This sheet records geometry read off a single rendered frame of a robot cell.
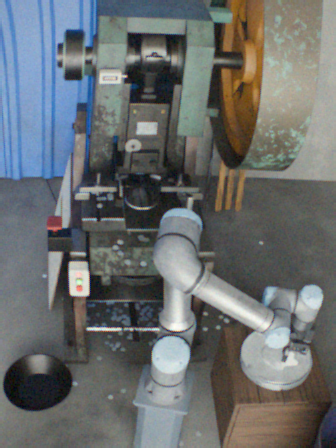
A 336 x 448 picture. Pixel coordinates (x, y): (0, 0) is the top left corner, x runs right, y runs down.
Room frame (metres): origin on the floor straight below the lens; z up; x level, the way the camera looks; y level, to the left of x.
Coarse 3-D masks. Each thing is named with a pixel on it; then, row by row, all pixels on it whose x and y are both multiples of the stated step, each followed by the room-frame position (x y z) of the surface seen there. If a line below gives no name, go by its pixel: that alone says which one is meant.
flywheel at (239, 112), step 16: (240, 0) 2.25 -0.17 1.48; (256, 0) 2.07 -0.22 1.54; (240, 16) 2.24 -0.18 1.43; (256, 16) 2.03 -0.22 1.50; (224, 32) 2.31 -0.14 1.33; (240, 32) 2.20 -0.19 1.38; (256, 32) 2.00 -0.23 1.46; (224, 48) 2.30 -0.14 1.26; (240, 48) 2.04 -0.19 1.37; (256, 48) 1.97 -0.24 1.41; (256, 64) 1.93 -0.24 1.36; (224, 80) 2.23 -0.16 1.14; (240, 80) 1.97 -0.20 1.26; (256, 80) 1.91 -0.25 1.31; (224, 96) 2.18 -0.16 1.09; (240, 96) 2.11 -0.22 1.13; (256, 96) 1.91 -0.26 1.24; (224, 112) 2.13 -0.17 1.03; (240, 112) 2.03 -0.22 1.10; (256, 112) 1.85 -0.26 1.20; (224, 128) 2.09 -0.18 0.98; (240, 128) 1.99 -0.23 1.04; (240, 144) 1.86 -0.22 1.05
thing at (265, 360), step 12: (252, 336) 1.54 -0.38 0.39; (252, 348) 1.48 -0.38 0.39; (264, 348) 1.48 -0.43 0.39; (252, 360) 1.42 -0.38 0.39; (264, 360) 1.42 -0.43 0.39; (276, 360) 1.42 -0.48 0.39; (300, 360) 1.43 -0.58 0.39; (252, 372) 1.35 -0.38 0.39; (264, 372) 1.36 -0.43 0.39; (276, 372) 1.36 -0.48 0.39; (288, 372) 1.37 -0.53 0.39; (300, 372) 1.37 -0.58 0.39
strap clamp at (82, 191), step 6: (96, 174) 1.91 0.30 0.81; (96, 180) 1.91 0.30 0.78; (78, 186) 1.92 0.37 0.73; (84, 186) 1.90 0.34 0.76; (90, 186) 1.90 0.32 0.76; (96, 186) 1.90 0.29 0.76; (102, 186) 1.91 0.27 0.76; (108, 186) 1.91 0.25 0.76; (114, 186) 1.92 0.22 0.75; (78, 192) 1.88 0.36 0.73; (84, 192) 1.88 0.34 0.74; (96, 192) 1.91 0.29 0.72; (78, 198) 1.87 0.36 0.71; (84, 198) 1.88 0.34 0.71
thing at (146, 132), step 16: (144, 96) 1.90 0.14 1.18; (160, 96) 1.94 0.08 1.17; (128, 112) 1.85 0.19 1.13; (144, 112) 1.86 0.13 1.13; (160, 112) 1.87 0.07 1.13; (128, 128) 1.85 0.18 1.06; (144, 128) 1.86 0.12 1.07; (160, 128) 1.87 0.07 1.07; (128, 144) 1.84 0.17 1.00; (144, 144) 1.86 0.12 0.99; (160, 144) 1.87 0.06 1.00; (128, 160) 1.85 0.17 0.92; (144, 160) 1.83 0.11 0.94; (160, 160) 1.88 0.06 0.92
